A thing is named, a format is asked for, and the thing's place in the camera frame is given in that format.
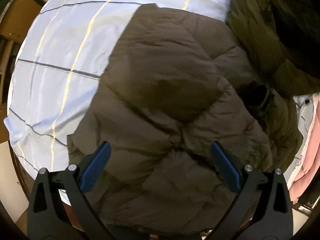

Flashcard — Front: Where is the blue checked bed sheet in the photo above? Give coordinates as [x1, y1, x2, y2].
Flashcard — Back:
[3, 0, 245, 205]

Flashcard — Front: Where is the olive green puffer jacket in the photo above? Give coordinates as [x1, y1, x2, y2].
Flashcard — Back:
[67, 0, 319, 235]

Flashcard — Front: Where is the folded pink quilted jacket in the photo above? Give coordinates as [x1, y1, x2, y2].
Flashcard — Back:
[288, 103, 319, 204]

